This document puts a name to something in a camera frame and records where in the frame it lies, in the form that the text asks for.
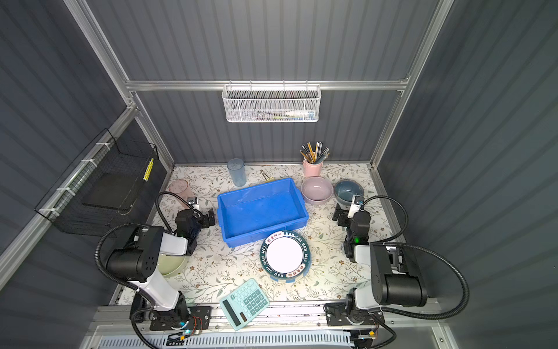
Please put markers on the pink bowl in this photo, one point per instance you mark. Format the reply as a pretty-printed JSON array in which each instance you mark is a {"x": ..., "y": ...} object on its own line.
[{"x": 316, "y": 190}]

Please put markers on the blue plastic bin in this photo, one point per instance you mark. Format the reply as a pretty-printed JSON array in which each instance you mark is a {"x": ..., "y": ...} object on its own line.
[{"x": 252, "y": 214}]

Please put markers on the blue translucent tumbler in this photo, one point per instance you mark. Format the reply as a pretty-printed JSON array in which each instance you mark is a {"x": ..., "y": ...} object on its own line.
[{"x": 236, "y": 168}]

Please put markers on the pink pencil cup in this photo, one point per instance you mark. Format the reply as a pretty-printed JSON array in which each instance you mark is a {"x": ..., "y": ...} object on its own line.
[{"x": 311, "y": 170}]

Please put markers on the pencils bundle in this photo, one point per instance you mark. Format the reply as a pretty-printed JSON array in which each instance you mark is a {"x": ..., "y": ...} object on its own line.
[{"x": 315, "y": 153}]

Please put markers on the yellow tag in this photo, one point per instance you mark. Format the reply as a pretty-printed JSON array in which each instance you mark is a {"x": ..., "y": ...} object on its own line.
[{"x": 148, "y": 170}]

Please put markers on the blue grey bowl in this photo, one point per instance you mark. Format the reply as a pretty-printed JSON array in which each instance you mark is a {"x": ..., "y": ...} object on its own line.
[{"x": 345, "y": 190}]

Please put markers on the black wire basket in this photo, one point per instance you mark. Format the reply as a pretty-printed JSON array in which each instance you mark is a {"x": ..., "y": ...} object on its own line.
[{"x": 62, "y": 206}]

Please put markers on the black slab in basket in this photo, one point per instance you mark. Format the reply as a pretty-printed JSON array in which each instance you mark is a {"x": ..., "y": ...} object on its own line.
[{"x": 114, "y": 191}]

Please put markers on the pens in white basket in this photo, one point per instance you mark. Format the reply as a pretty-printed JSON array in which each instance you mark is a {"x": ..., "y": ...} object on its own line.
[{"x": 294, "y": 115}]

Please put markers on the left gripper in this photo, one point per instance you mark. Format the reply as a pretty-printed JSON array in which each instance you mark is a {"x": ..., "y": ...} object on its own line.
[{"x": 205, "y": 218}]

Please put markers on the green bowl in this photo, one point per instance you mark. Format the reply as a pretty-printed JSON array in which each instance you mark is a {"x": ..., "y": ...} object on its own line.
[{"x": 170, "y": 266}]

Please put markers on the green rim lettered plate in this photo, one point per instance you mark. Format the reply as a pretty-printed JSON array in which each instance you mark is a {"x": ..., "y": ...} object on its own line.
[{"x": 285, "y": 256}]

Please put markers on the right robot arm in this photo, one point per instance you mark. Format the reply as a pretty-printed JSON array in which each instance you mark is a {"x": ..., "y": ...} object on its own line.
[{"x": 395, "y": 277}]

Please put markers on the pink translucent tumbler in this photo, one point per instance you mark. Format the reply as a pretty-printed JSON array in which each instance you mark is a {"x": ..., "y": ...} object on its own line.
[{"x": 181, "y": 188}]

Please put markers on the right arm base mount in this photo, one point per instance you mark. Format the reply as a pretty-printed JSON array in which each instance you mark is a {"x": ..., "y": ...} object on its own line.
[{"x": 345, "y": 313}]

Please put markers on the brass clip on table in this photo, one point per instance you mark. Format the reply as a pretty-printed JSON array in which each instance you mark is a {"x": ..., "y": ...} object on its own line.
[{"x": 267, "y": 177}]

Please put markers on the teal calculator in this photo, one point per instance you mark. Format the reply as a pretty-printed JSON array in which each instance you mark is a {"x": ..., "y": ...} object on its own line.
[{"x": 244, "y": 304}]

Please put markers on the white wire mesh basket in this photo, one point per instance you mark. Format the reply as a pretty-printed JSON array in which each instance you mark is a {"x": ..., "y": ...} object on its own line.
[{"x": 240, "y": 100}]

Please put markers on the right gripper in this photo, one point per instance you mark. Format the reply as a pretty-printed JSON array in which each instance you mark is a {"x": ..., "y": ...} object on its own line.
[{"x": 344, "y": 217}]

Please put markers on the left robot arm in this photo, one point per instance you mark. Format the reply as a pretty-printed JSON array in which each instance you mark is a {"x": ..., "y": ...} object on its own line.
[{"x": 128, "y": 254}]

